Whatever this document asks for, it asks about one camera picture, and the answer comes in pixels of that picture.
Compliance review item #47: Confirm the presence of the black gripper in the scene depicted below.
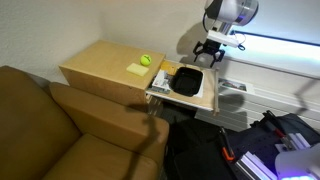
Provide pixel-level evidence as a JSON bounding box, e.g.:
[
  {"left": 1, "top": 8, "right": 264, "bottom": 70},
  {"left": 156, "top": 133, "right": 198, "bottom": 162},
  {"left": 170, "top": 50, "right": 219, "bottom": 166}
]
[{"left": 192, "top": 39, "right": 226, "bottom": 68}]

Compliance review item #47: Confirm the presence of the light wooden drawer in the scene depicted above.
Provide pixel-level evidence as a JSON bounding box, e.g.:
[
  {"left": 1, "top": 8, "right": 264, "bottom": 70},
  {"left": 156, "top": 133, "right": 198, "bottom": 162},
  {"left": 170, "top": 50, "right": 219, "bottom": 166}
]
[{"left": 144, "top": 59, "right": 220, "bottom": 118}]

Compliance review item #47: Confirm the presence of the small orange card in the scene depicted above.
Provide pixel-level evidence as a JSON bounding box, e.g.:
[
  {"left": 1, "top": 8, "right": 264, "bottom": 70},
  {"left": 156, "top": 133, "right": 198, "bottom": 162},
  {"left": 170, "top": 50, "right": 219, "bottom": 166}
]
[{"left": 165, "top": 65, "right": 176, "bottom": 76}]

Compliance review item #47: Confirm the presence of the brochure with dark photo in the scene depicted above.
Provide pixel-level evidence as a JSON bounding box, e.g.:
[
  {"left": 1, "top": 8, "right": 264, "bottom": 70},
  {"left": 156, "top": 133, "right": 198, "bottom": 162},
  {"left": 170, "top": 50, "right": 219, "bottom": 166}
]
[{"left": 218, "top": 78, "right": 255, "bottom": 95}]

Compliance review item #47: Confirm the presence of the colourful white magazine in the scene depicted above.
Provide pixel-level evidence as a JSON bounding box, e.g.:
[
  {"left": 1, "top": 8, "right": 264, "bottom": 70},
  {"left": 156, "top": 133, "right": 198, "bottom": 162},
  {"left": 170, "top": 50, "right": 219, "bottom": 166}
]
[{"left": 148, "top": 68, "right": 204, "bottom": 99}]

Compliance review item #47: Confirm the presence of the white radiator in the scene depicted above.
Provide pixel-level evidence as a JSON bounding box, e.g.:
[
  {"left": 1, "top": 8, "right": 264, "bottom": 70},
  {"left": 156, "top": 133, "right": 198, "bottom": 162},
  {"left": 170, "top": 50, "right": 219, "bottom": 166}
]
[{"left": 194, "top": 78, "right": 320, "bottom": 133}]

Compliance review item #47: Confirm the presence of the yellow-green tennis ball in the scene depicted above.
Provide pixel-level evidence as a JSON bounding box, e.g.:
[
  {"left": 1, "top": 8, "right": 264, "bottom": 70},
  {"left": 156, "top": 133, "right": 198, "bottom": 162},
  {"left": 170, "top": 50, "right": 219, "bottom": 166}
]
[{"left": 139, "top": 54, "right": 153, "bottom": 67}]

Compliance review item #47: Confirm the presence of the pale yellow sponge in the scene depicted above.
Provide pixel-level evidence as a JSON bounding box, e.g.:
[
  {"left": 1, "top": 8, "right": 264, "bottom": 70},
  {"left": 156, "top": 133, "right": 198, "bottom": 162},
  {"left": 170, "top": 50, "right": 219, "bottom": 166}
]
[{"left": 125, "top": 62, "right": 150, "bottom": 78}]

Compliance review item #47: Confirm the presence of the orange and black clamp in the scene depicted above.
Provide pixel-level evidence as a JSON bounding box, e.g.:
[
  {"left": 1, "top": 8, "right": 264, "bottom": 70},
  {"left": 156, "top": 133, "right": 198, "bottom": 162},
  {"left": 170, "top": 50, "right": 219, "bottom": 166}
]
[{"left": 218, "top": 126, "right": 236, "bottom": 163}]

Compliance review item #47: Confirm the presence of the light wooden cabinet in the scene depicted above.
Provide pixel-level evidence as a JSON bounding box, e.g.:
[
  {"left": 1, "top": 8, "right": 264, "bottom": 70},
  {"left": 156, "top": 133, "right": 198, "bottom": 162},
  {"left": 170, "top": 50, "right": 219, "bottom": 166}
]
[{"left": 59, "top": 39, "right": 167, "bottom": 108}]

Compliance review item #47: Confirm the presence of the long aluminium extrusion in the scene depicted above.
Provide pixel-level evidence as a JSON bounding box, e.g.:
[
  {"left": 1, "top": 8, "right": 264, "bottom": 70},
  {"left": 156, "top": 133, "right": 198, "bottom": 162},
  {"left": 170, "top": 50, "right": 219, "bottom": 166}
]
[{"left": 234, "top": 150, "right": 278, "bottom": 180}]

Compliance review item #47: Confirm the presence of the short aluminium extrusion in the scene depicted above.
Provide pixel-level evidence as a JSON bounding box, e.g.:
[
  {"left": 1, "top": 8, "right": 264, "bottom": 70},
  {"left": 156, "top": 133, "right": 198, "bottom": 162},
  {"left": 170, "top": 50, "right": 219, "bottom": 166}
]
[{"left": 287, "top": 132, "right": 312, "bottom": 152}]

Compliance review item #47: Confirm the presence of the brown leather sofa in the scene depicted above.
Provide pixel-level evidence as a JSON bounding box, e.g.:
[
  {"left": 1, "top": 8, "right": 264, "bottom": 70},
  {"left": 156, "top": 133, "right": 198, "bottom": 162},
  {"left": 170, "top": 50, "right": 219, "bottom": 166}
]
[{"left": 0, "top": 65, "right": 170, "bottom": 180}]

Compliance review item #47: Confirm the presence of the white window frame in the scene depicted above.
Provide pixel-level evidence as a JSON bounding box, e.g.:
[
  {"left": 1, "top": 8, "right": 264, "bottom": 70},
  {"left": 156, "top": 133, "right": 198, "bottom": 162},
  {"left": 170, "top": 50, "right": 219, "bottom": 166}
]
[{"left": 203, "top": 0, "right": 320, "bottom": 80}]

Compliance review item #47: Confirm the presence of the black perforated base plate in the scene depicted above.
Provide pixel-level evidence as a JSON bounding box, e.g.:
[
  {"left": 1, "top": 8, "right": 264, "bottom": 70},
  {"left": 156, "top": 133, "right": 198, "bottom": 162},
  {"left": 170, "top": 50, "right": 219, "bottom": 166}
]
[{"left": 229, "top": 112, "right": 320, "bottom": 171}]

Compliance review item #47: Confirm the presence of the red handled black clamp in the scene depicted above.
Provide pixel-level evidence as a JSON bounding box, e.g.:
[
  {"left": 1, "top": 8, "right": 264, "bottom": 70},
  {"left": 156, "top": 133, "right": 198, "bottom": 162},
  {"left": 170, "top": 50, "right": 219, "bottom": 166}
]
[{"left": 262, "top": 110, "right": 292, "bottom": 145}]

